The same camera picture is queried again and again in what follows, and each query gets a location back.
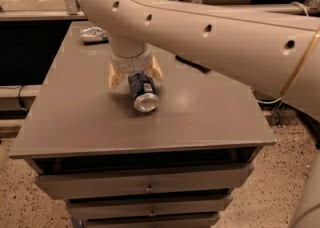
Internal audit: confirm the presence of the top grey drawer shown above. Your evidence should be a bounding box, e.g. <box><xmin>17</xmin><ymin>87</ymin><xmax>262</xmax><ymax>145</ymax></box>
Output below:
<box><xmin>35</xmin><ymin>163</ymin><xmax>254</xmax><ymax>200</ymax></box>

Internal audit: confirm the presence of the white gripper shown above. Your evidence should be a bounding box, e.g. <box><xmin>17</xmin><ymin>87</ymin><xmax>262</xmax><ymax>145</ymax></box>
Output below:
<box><xmin>108</xmin><ymin>45</ymin><xmax>163</xmax><ymax>90</ymax></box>

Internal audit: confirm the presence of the bottom grey drawer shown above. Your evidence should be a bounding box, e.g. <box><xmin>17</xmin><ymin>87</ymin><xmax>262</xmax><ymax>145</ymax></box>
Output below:
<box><xmin>85</xmin><ymin>213</ymin><xmax>220</xmax><ymax>228</ymax></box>

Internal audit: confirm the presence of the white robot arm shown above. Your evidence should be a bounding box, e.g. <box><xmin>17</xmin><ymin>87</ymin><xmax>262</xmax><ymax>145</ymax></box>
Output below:
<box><xmin>80</xmin><ymin>0</ymin><xmax>320</xmax><ymax>119</ymax></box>

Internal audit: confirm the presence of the grey drawer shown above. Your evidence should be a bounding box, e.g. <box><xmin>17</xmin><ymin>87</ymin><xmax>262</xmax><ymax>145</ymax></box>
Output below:
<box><xmin>66</xmin><ymin>194</ymin><xmax>232</xmax><ymax>220</ymax></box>
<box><xmin>85</xmin><ymin>213</ymin><xmax>220</xmax><ymax>228</ymax></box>
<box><xmin>35</xmin><ymin>163</ymin><xmax>254</xmax><ymax>200</ymax></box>

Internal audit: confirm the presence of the silver soda can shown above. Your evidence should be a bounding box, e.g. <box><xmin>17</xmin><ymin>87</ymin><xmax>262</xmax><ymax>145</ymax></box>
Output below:
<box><xmin>80</xmin><ymin>26</ymin><xmax>108</xmax><ymax>43</ymax></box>

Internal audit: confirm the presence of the middle grey drawer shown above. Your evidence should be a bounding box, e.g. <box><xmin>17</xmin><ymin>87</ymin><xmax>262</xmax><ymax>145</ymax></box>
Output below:
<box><xmin>66</xmin><ymin>194</ymin><xmax>232</xmax><ymax>220</ymax></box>

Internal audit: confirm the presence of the blue pepsi can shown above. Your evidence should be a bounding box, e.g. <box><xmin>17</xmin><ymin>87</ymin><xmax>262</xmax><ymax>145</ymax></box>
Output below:
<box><xmin>128</xmin><ymin>72</ymin><xmax>160</xmax><ymax>113</ymax></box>

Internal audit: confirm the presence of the grey drawer cabinet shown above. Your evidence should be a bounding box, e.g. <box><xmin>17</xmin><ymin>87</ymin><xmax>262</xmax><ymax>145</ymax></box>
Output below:
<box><xmin>8</xmin><ymin>16</ymin><xmax>277</xmax><ymax>228</ymax></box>

